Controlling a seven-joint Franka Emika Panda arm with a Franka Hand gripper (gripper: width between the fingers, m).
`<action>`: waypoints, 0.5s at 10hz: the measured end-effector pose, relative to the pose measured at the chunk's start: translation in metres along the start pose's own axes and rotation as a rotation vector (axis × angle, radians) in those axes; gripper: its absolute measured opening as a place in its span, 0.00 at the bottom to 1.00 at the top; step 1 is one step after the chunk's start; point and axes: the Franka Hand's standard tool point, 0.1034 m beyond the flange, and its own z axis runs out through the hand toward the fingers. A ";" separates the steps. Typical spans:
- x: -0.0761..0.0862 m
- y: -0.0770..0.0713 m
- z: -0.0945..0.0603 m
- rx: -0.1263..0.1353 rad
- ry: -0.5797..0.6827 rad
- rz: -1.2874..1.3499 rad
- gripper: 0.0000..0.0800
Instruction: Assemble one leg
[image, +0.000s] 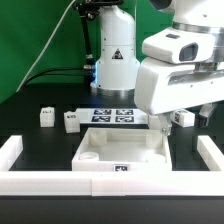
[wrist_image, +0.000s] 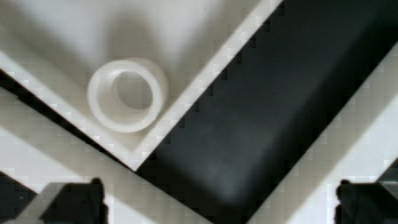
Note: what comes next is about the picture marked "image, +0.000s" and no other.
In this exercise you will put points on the black camera stand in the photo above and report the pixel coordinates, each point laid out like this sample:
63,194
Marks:
88,10

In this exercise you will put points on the white square tabletop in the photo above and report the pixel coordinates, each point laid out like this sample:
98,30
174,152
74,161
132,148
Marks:
113,150

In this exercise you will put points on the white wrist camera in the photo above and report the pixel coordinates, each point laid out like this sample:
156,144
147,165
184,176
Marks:
177,47

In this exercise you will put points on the white U-shaped fence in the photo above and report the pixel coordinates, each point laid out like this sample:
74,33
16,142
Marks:
40,183

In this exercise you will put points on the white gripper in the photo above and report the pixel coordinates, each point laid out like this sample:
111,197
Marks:
162,87

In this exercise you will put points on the white AprilTag base plate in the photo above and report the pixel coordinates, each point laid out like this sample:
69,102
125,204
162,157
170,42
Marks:
111,116

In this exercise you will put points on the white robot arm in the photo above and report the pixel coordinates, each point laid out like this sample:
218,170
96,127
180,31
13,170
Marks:
117,67

